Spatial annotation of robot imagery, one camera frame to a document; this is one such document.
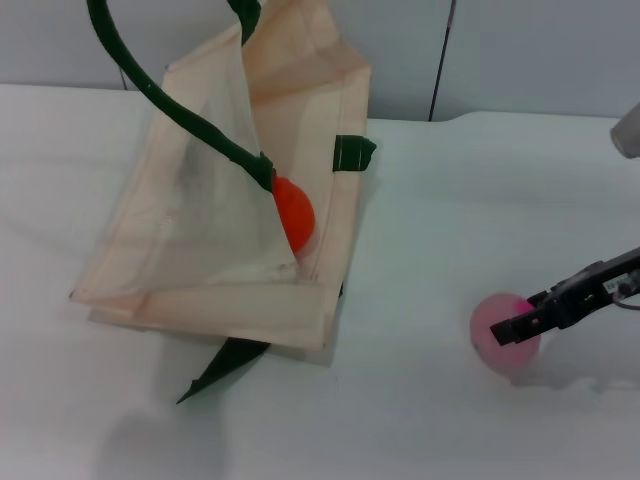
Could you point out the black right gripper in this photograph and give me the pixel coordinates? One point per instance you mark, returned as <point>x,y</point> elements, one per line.
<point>590,295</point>

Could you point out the orange toy fruit with stem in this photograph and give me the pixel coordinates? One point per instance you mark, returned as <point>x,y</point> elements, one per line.
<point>297,215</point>

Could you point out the thin dark background pole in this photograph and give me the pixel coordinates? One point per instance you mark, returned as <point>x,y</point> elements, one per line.
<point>442,60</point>

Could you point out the pink toy peach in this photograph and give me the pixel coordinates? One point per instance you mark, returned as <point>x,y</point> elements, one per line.
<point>487,320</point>

